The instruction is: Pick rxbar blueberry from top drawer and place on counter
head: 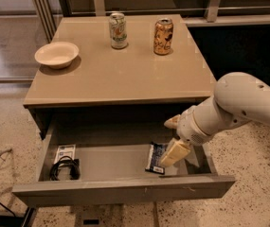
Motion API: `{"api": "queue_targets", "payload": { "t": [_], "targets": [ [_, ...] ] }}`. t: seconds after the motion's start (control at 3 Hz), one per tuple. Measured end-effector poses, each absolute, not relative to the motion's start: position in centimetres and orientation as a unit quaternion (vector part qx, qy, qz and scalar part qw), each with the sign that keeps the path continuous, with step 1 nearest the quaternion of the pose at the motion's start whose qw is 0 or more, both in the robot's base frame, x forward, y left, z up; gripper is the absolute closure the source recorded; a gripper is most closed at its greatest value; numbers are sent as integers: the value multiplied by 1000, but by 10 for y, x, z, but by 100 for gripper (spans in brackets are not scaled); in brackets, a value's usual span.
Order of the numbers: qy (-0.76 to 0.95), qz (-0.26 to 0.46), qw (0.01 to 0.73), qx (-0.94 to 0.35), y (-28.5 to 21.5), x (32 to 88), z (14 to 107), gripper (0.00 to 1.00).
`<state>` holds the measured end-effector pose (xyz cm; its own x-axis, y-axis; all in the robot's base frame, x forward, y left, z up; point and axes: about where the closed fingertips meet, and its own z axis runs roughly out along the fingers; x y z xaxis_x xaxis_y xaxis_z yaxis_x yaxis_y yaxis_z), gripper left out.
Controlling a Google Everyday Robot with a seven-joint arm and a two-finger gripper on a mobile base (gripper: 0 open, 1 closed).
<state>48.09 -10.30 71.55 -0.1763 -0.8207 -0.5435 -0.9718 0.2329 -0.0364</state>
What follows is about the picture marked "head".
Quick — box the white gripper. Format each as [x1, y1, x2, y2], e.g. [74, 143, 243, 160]
[159, 106, 215, 167]

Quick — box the dark blue rxbar wrapper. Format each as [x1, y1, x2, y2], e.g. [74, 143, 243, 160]
[145, 142, 166, 175]

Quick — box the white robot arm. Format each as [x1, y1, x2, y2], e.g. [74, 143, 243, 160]
[159, 72, 270, 167]

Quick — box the open grey drawer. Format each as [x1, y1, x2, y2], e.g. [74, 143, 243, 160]
[12, 115, 235, 207]

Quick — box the beige top cabinet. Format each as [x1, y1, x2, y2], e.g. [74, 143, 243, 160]
[24, 15, 216, 132]

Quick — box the orange gold soda can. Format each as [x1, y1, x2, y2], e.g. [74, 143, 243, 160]
[153, 18, 173, 55]

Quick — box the white paper card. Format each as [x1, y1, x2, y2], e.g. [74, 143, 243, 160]
[54, 144, 76, 163]

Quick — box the green white soda can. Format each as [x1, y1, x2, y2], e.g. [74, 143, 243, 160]
[109, 12, 128, 49]

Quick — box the white paper bowl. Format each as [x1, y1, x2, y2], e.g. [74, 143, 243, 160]
[34, 42, 79, 69]

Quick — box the coiled black cable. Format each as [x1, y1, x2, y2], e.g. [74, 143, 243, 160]
[48, 155, 81, 182]

